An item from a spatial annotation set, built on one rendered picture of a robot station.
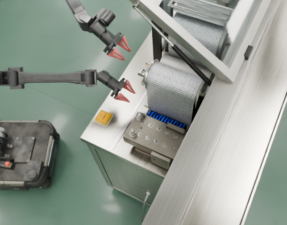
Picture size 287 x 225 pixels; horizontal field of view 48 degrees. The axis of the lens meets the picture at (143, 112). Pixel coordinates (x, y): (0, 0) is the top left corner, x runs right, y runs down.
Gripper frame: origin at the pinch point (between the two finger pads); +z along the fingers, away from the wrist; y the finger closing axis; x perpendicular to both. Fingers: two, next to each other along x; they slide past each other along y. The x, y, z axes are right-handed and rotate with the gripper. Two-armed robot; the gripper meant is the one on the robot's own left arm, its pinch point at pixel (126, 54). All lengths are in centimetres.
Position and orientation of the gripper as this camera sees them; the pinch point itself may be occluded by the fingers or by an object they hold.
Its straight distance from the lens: 151.5
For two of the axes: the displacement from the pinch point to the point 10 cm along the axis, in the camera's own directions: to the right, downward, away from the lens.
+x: 5.3, -1.7, -8.3
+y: -4.5, 7.8, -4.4
